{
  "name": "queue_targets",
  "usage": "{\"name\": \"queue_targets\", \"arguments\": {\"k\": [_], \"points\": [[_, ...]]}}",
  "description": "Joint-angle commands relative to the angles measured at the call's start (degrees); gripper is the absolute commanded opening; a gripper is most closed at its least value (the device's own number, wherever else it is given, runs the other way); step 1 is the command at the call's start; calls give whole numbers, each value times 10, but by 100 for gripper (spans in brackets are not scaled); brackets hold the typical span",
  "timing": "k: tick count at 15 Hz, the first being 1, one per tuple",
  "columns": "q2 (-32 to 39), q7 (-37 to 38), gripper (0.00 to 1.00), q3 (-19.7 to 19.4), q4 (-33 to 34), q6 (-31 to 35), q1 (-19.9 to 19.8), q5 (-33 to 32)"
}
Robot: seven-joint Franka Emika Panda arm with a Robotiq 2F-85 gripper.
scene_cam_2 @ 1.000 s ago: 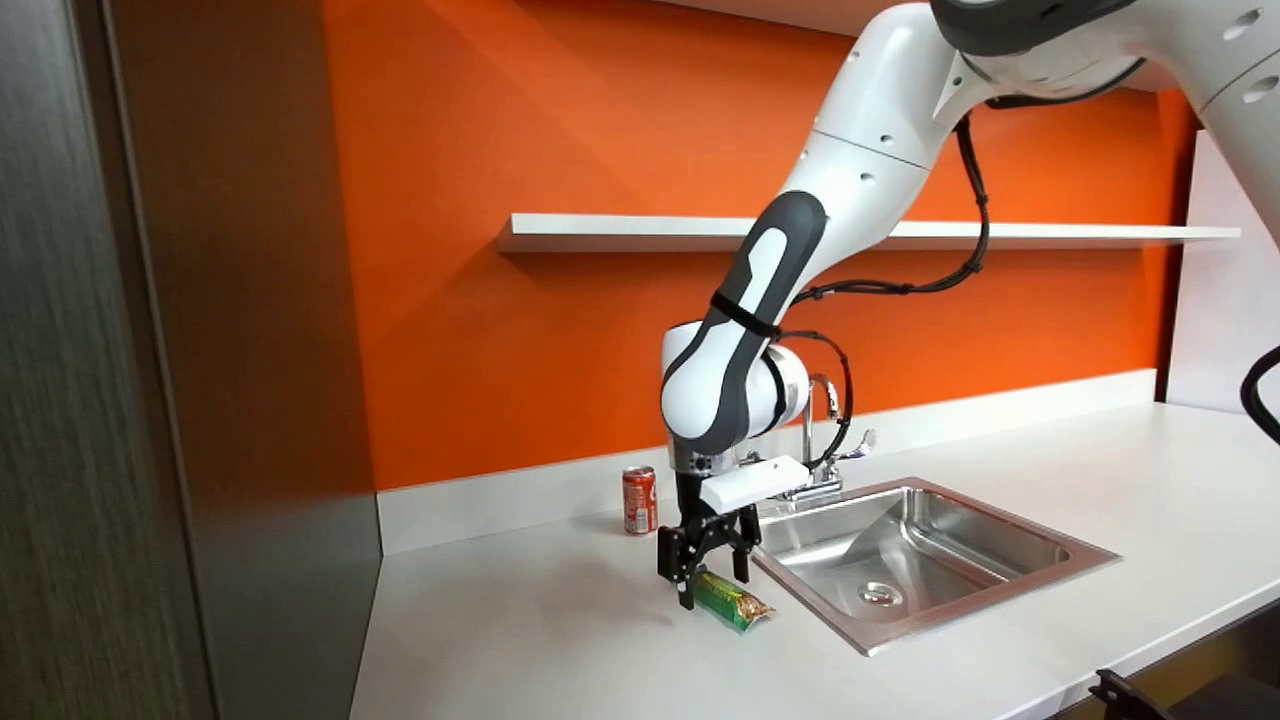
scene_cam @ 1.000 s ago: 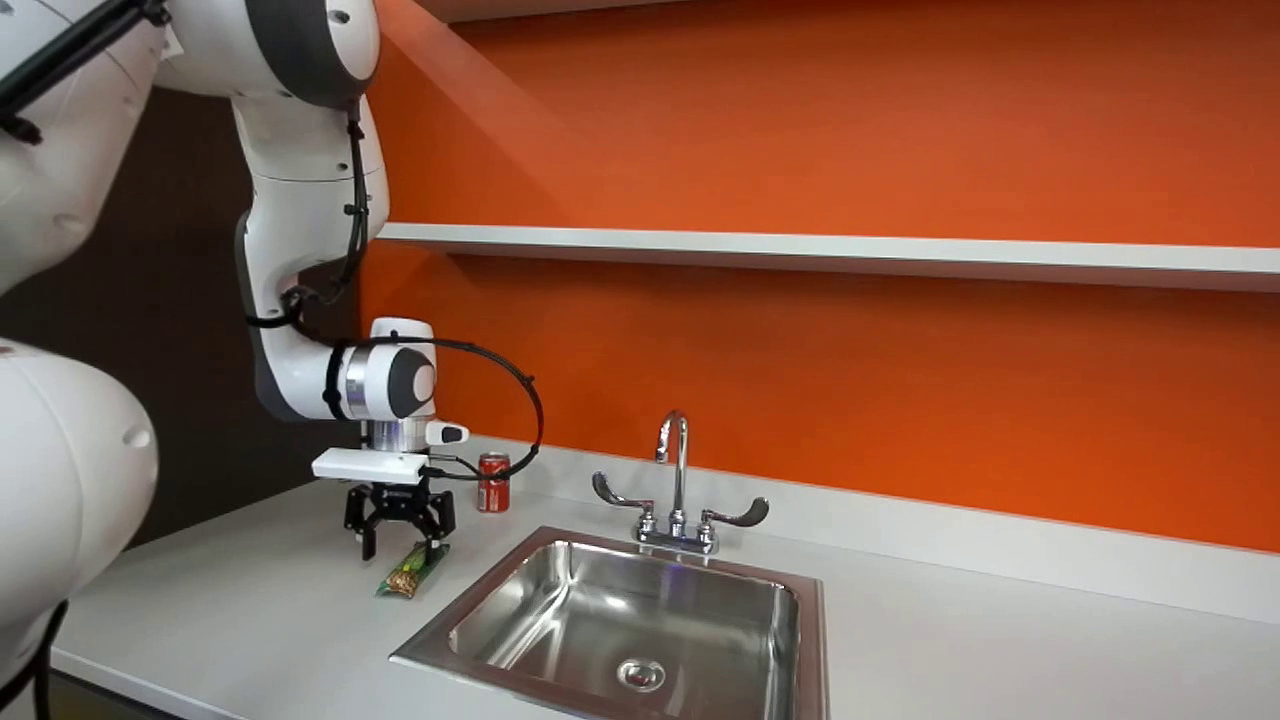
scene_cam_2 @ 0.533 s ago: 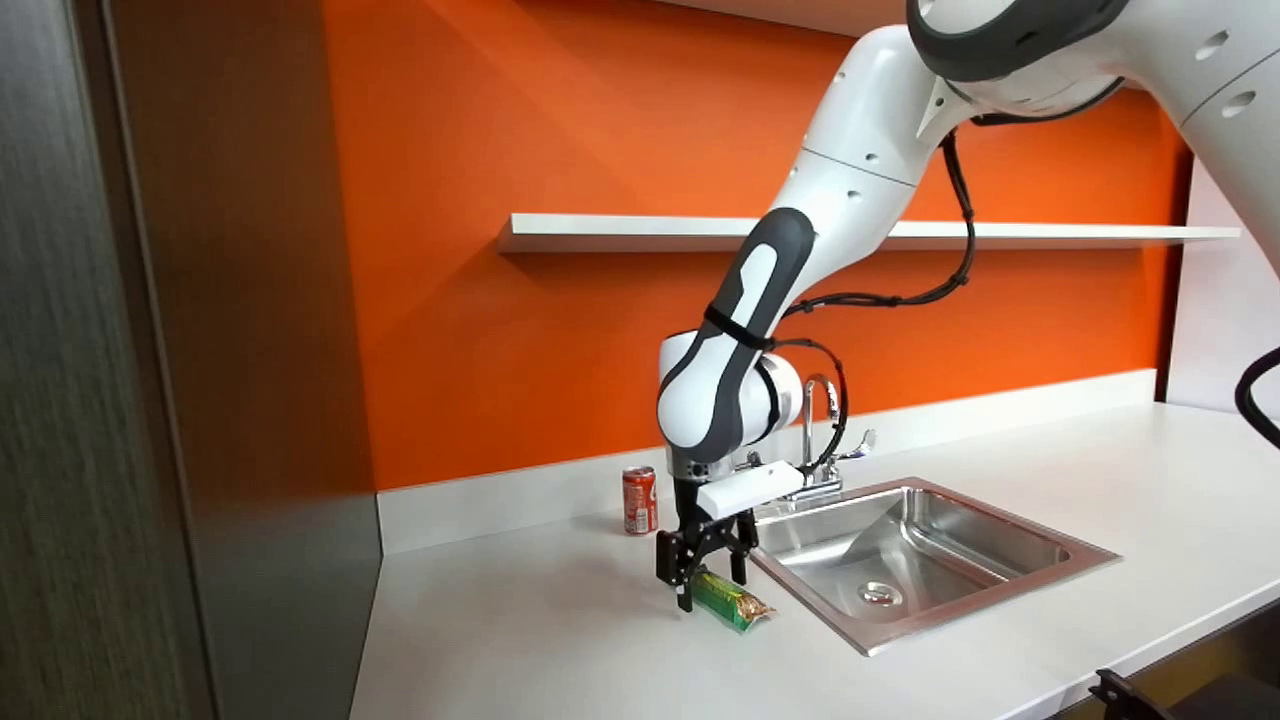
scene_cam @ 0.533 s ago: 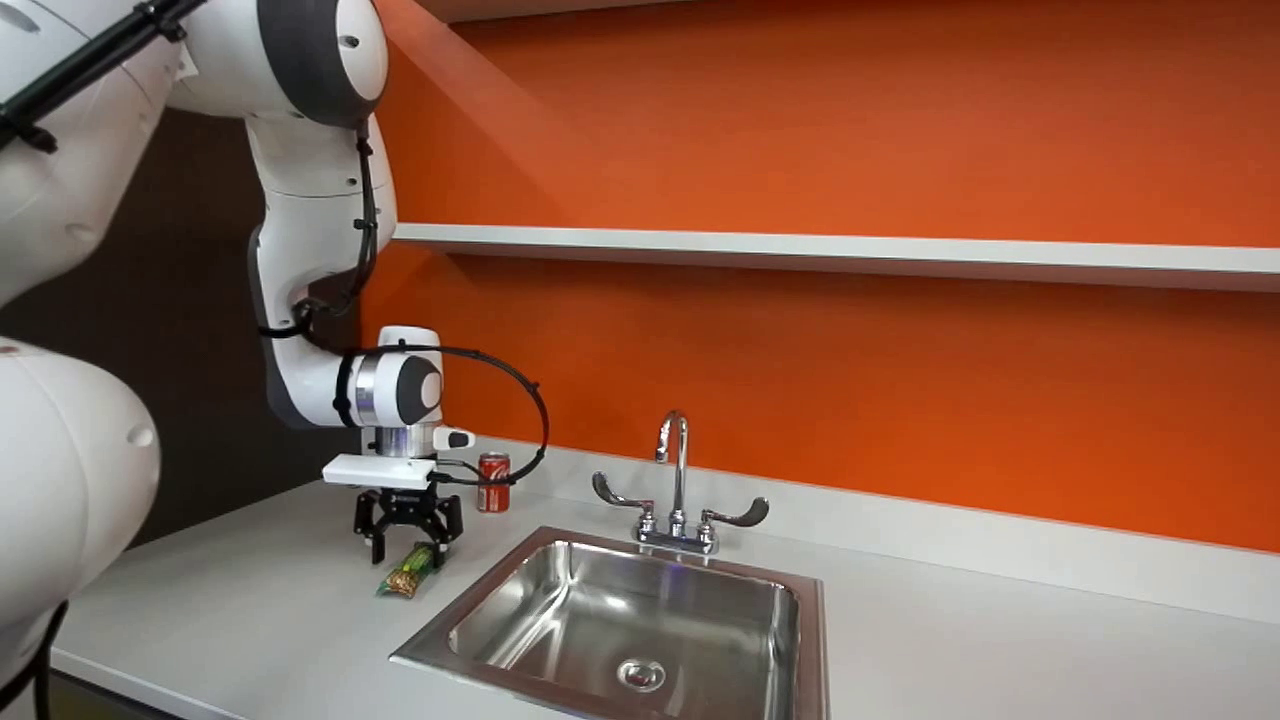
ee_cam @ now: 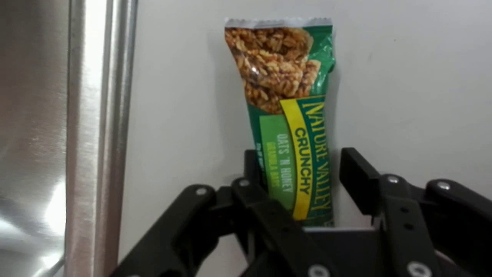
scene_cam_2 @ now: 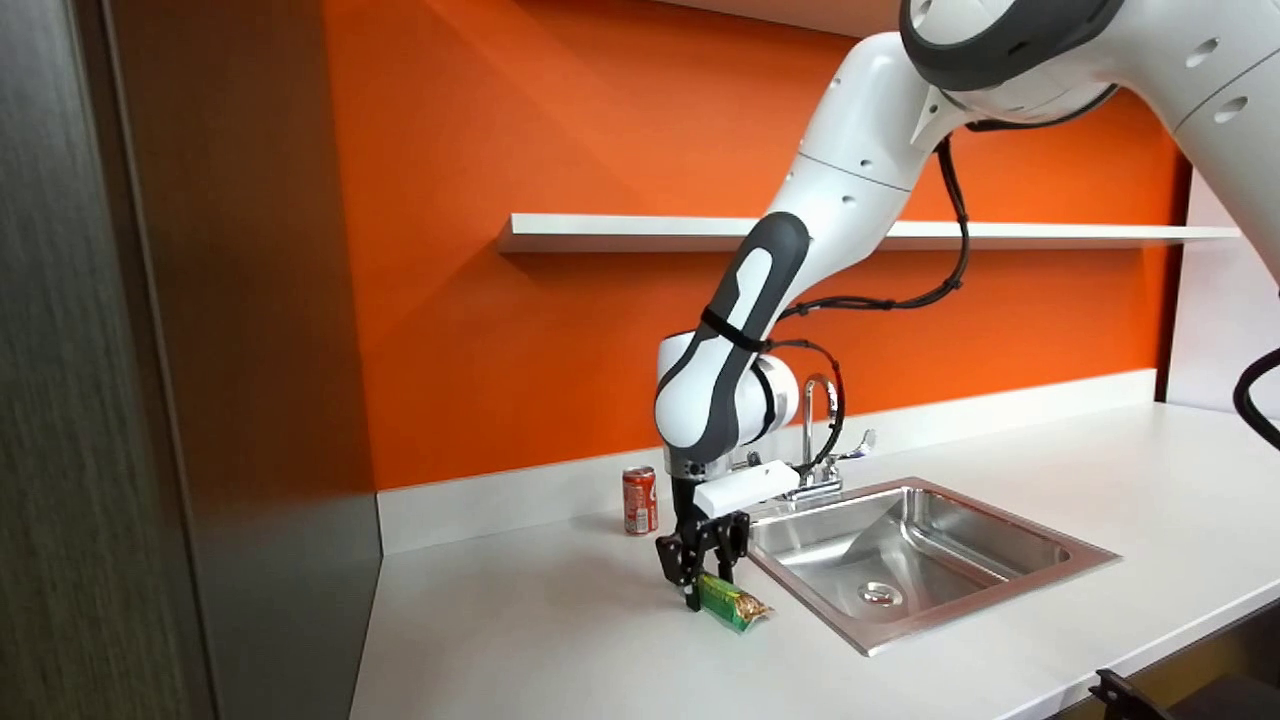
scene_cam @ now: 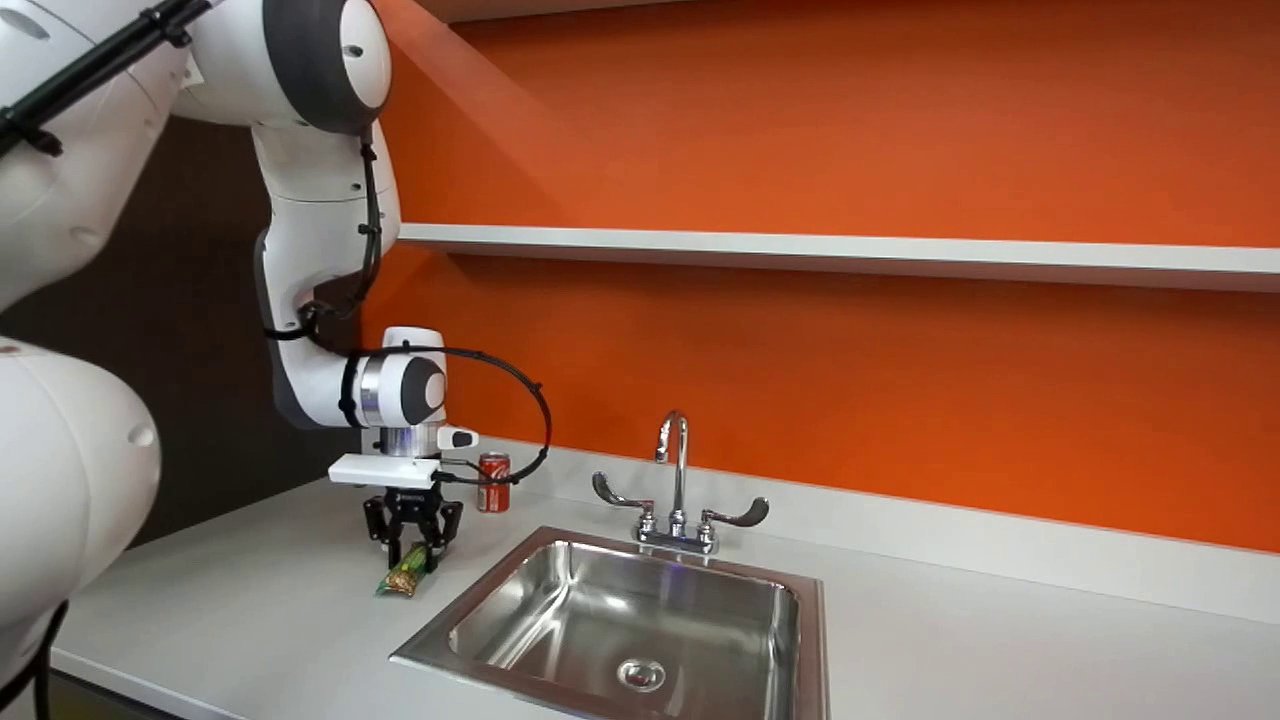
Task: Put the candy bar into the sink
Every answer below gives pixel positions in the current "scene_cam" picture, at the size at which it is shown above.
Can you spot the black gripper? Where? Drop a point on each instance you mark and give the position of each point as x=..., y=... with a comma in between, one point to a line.
x=412, y=503

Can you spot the green candy bar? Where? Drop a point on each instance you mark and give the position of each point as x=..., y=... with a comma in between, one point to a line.
x=407, y=575

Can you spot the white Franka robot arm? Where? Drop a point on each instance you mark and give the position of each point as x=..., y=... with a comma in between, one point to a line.
x=315, y=186

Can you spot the stainless steel sink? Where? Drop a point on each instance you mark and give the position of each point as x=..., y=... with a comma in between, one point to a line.
x=601, y=627

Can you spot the red soda can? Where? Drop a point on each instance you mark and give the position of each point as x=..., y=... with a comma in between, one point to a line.
x=495, y=484

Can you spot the dark wood cabinet panel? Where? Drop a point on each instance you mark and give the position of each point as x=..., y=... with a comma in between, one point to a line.
x=201, y=293

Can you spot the white counter backsplash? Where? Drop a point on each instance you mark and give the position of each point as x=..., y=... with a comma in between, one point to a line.
x=1003, y=544

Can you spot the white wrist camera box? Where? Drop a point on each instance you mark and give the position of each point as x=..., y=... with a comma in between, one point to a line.
x=381, y=468

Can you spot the long white wall shelf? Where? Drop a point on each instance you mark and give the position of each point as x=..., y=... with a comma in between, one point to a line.
x=867, y=253

